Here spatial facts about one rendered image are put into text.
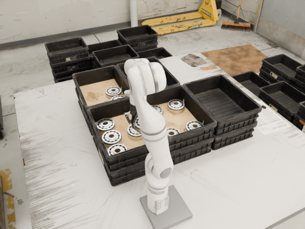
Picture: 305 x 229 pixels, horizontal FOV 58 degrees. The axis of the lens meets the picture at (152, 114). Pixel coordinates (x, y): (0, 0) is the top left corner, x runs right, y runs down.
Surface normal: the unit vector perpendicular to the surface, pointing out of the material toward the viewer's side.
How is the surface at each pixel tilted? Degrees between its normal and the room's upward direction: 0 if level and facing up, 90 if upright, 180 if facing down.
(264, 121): 0
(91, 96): 0
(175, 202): 2
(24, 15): 90
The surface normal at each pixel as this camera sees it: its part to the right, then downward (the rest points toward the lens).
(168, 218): 0.01, -0.79
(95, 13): 0.43, 0.58
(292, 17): -0.91, 0.27
